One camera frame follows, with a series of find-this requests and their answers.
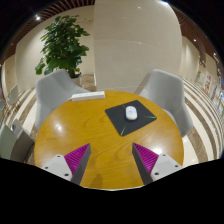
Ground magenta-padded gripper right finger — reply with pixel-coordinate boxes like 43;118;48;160
132;143;184;185

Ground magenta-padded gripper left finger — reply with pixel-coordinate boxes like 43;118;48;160
41;143;92;186

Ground white cartoon-print computer mouse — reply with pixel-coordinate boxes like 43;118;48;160
125;105;138;121

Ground black mouse pad green lines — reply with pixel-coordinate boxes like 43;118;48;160
104;99;158;137

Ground white power strip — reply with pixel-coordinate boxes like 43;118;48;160
71;90;106;102

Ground grey shell chair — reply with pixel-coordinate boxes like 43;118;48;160
139;68;194;138
34;69;90;129

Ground group of pale chairs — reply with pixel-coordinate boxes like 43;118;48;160
0;84;20;111

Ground green potted plant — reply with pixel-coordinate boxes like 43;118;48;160
34;14;91;87

